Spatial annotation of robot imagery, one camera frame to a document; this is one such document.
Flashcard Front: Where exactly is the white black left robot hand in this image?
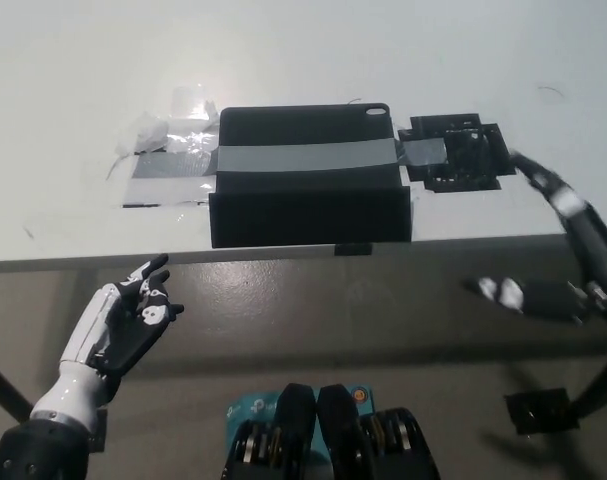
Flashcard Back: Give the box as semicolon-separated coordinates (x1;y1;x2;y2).
30;254;185;432

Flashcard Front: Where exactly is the crumpled clear plastic wrap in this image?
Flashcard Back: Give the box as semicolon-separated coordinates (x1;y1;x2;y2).
106;86;222;179

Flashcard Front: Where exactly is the black printed fixture frame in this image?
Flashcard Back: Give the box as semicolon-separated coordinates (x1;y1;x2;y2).
396;113;516;194

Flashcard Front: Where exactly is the thin dark thread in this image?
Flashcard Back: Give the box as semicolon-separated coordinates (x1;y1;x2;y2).
537;85;568;104

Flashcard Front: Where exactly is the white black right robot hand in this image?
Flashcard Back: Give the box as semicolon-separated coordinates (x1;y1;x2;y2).
463;148;607;327

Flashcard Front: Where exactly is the black tablet cover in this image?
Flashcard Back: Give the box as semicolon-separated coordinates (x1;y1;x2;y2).
208;102;415;250

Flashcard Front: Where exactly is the black diagonal table leg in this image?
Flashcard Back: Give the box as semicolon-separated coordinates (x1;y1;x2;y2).
569;356;607;419
0;350;35;424

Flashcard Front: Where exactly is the grey tape strip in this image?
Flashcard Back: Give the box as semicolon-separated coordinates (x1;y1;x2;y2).
123;138;450;209

